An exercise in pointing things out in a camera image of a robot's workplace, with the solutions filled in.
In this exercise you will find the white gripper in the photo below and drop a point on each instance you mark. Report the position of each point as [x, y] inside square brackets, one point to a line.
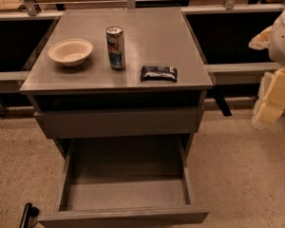
[283, 39]

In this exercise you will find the redbull can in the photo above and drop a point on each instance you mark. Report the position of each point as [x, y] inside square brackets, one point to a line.
[115, 47]

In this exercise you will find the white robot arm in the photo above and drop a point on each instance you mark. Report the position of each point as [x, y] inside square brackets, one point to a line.
[277, 42]

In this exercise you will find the grey drawer cabinet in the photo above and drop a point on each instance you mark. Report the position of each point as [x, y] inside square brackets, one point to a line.
[152, 37]

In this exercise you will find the open grey middle drawer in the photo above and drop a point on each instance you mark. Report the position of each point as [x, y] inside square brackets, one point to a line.
[125, 182]

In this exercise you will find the closed grey top drawer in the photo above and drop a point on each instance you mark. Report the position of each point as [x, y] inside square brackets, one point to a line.
[119, 122]

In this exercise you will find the dark snack packet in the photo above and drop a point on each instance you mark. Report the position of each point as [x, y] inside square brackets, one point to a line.
[157, 73]

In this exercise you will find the white paper bowl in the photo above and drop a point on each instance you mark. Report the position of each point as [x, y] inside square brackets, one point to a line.
[70, 52]

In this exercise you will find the black object at floor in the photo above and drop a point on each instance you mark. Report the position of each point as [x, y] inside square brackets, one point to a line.
[29, 212]

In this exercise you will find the metal railing frame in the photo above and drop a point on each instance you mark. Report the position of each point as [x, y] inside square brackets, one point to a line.
[129, 0]

